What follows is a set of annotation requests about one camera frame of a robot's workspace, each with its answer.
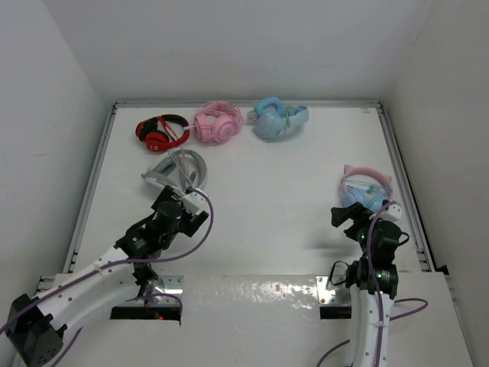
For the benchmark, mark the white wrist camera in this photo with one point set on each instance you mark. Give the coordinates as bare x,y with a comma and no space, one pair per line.
194,202
391,211

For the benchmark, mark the red black headphones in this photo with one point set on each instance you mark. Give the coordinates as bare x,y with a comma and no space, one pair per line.
158,135

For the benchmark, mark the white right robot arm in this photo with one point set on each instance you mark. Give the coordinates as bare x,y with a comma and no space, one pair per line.
372,280

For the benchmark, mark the pink blue cat-ear headphones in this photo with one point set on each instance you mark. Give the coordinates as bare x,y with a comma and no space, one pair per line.
371,195

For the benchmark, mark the light blue headphones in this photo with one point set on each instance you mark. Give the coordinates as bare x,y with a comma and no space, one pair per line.
271,118

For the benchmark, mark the white grey headphones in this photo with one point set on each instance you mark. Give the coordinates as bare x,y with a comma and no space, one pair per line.
180,168

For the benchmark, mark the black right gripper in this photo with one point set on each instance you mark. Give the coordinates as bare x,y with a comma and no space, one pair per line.
353,211

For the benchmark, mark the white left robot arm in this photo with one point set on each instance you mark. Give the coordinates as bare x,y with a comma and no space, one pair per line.
38,327

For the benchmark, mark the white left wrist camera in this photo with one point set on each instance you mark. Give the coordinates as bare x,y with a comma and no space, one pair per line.
194,202

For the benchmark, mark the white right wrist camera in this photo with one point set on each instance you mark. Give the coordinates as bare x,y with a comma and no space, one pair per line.
391,211

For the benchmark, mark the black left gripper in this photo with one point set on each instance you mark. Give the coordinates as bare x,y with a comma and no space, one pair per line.
190,220

